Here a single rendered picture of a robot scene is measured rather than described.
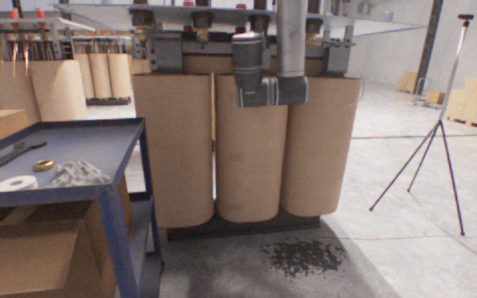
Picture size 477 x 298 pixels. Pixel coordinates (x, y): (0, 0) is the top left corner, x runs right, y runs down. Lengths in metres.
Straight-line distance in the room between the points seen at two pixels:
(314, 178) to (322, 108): 0.43
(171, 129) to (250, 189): 0.57
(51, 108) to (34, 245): 2.76
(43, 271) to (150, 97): 0.87
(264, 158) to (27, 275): 1.10
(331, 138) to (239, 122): 0.55
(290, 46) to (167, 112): 0.67
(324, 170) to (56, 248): 1.33
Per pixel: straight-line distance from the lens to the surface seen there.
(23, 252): 0.65
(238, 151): 1.32
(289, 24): 0.91
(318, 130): 1.42
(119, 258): 0.66
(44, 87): 3.31
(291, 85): 0.92
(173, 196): 1.42
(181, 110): 1.23
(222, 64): 1.35
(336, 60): 1.44
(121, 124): 1.15
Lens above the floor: 1.15
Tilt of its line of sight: 20 degrees down
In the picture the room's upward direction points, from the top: 1 degrees clockwise
